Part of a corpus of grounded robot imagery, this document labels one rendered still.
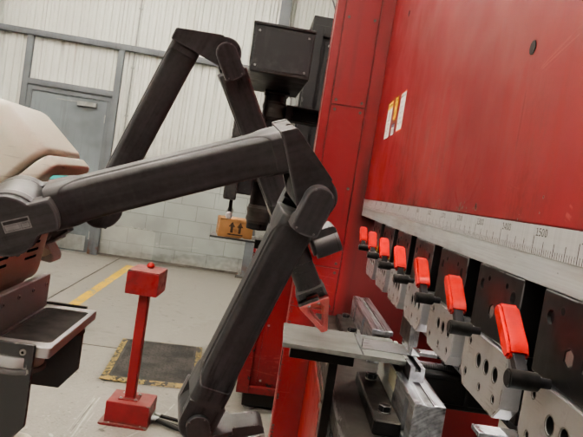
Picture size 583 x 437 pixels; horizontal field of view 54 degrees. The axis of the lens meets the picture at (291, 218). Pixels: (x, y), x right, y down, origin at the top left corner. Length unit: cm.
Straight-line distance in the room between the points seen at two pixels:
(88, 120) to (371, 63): 650
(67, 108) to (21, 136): 754
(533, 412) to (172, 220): 766
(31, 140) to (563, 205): 71
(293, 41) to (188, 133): 586
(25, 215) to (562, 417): 61
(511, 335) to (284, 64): 185
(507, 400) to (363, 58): 166
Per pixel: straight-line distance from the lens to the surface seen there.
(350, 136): 215
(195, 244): 814
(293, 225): 75
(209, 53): 112
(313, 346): 124
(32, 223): 75
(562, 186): 64
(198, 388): 88
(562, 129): 67
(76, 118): 841
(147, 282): 295
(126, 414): 317
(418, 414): 113
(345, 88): 217
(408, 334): 131
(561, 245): 62
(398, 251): 120
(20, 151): 92
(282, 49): 234
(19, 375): 93
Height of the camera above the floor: 132
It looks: 3 degrees down
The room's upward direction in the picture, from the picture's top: 9 degrees clockwise
